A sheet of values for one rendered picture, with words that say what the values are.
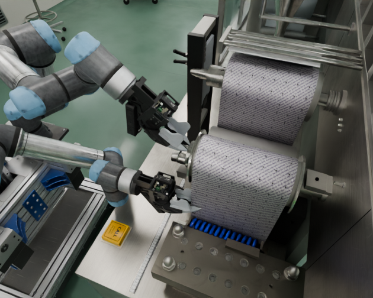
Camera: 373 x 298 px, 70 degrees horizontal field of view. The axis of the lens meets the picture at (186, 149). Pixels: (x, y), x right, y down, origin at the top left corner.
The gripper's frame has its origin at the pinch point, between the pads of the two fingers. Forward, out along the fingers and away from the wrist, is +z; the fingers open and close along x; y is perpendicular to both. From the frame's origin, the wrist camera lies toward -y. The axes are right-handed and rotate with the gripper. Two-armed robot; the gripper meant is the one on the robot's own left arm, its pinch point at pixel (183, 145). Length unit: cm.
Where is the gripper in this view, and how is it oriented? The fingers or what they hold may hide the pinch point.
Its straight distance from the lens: 71.3
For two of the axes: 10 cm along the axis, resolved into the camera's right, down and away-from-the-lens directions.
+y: 6.0, -3.3, -7.3
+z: 7.2, 6.3, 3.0
